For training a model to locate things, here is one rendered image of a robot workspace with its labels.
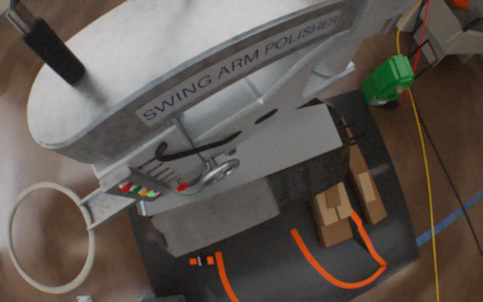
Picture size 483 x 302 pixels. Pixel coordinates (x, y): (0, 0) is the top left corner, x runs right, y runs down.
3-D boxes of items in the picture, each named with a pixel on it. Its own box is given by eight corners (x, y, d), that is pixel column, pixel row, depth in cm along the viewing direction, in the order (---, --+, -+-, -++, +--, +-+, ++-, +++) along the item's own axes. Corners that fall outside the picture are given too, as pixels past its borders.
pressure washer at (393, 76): (385, 81, 223) (426, 32, 139) (394, 110, 214) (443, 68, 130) (358, 79, 223) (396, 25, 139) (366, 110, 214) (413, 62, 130)
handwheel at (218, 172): (227, 145, 87) (223, 131, 72) (242, 169, 84) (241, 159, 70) (190, 168, 85) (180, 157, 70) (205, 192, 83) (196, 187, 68)
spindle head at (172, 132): (217, 101, 94) (199, 19, 51) (248, 147, 89) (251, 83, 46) (139, 150, 90) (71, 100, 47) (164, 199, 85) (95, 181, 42)
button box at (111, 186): (168, 182, 73) (126, 162, 46) (172, 189, 72) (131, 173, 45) (147, 195, 72) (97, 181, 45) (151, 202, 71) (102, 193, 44)
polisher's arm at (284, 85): (314, 56, 104) (345, -27, 57) (346, 93, 99) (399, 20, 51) (169, 137, 95) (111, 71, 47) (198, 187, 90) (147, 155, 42)
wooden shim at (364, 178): (356, 174, 186) (357, 174, 185) (366, 171, 187) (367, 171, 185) (365, 203, 180) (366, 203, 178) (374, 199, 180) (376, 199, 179)
